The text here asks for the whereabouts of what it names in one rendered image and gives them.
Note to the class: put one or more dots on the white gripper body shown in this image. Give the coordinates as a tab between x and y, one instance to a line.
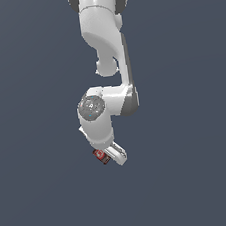
116	152

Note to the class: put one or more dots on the small red and black object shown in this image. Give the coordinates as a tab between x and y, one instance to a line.
101	156

